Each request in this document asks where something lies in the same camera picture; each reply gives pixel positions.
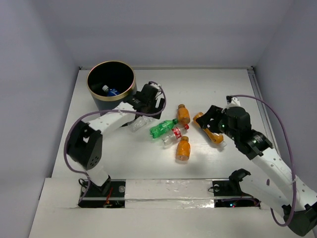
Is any clear bottle red label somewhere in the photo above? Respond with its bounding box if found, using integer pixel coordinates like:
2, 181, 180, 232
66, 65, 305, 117
162, 124, 189, 146

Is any clear bottle blue label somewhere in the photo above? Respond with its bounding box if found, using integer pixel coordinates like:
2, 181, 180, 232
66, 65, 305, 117
102, 85, 120, 97

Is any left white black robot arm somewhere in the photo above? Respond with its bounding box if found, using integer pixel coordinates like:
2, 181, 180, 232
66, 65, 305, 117
63, 81, 166, 196

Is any small orange bottle lower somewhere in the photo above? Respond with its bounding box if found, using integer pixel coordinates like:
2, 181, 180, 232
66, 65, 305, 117
175, 136, 191, 162

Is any green plastic bottle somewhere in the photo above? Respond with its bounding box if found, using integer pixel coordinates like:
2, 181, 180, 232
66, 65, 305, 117
150, 119, 178, 139

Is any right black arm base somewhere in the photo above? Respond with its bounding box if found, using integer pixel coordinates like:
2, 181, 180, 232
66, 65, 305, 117
208, 169, 261, 208

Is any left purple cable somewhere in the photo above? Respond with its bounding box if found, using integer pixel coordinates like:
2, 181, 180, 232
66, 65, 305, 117
63, 81, 166, 201

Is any clear plastic bottle white cap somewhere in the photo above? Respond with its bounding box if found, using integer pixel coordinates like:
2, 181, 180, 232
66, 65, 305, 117
128, 116, 153, 132

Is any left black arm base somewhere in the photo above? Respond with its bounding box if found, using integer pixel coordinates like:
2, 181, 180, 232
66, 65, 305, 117
78, 179, 126, 208

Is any dark bin with gold rim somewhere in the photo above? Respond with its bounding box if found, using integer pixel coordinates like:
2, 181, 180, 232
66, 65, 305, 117
86, 61, 137, 111

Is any large orange bottle blue label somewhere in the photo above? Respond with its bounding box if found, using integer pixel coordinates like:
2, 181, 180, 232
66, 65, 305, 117
193, 112, 227, 149

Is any silver foil strip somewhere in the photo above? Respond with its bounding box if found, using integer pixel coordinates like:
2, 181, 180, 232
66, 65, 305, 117
124, 179, 214, 209

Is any small orange bottle upper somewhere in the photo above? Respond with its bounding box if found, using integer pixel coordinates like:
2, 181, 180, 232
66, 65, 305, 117
177, 104, 190, 124

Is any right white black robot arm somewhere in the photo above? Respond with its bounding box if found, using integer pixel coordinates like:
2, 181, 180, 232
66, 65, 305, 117
194, 103, 317, 237

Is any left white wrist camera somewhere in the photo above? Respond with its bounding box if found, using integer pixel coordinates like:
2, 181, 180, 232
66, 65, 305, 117
149, 81, 161, 91

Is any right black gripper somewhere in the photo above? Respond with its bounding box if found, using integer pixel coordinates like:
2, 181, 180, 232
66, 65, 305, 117
196, 104, 239, 141

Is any small orange bottle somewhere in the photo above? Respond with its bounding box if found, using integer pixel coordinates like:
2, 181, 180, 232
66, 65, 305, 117
175, 136, 191, 162
177, 104, 190, 124

